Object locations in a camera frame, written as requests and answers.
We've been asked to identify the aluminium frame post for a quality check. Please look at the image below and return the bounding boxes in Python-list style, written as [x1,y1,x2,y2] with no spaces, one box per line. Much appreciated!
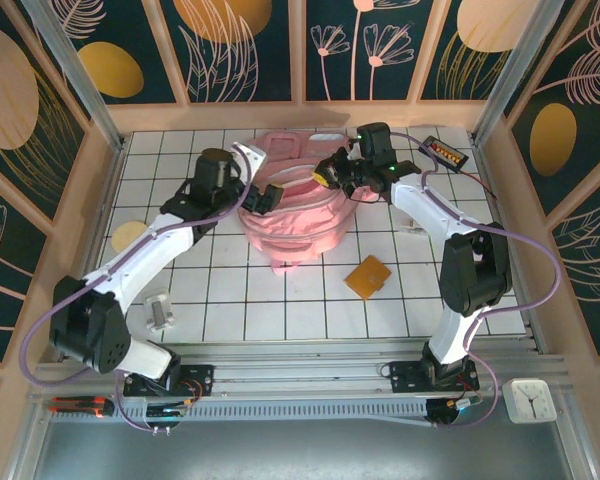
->
[472,0,564,146]
[19,0,130,151]

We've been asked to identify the orange and black utility knife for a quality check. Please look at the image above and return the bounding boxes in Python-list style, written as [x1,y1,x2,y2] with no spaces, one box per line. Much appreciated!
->
[49,395,115,419]

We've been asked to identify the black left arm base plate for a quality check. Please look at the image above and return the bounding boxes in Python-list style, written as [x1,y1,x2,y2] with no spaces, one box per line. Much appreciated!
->
[123,363,215,399]

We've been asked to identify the red and black wire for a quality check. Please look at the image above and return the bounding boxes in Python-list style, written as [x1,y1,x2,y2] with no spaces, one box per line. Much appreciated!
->
[457,167,499,199]

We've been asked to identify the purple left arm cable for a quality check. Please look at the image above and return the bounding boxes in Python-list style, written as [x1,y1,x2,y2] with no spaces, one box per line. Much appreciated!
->
[18,143,257,432]

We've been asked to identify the pink backpack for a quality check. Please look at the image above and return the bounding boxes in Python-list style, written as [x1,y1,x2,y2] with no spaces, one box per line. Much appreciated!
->
[235,128,361,276]

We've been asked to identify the white square clock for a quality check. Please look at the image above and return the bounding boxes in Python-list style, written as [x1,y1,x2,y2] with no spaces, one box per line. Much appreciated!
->
[502,378,552,425]

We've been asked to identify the aluminium mounting rail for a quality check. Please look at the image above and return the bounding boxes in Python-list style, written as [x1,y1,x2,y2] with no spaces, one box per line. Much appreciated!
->
[29,339,571,401]

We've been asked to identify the small white metal stand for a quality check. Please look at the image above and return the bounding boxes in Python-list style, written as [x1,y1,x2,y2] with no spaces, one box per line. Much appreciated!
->
[143,293,175,335]

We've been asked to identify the round wooden disc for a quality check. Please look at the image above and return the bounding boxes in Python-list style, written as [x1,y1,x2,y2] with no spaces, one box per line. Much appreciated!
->
[111,222,150,254]

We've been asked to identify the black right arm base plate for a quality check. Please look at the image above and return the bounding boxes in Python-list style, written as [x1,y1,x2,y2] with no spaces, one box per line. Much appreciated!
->
[388,359,481,395]

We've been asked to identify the small orange leather wallet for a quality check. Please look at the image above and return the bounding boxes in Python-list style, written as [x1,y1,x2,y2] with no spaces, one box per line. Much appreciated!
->
[343,254,392,300]

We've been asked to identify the black charger box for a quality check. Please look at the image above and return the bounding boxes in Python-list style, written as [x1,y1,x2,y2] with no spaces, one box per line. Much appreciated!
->
[418,135,470,173]

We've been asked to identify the small black controller board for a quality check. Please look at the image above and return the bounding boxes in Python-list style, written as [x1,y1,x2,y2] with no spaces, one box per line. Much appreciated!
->
[146,402,187,432]
[426,397,483,429]

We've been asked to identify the grey metal sheet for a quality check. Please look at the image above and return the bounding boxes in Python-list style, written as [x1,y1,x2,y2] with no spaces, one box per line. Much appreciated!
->
[32,418,574,480]

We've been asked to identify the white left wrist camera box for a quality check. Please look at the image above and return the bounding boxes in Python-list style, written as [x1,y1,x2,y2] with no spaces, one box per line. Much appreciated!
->
[231,142,267,174]

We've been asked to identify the grey slotted cable duct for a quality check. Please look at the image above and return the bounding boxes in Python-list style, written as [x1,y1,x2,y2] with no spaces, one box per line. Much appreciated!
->
[114,399,481,429]

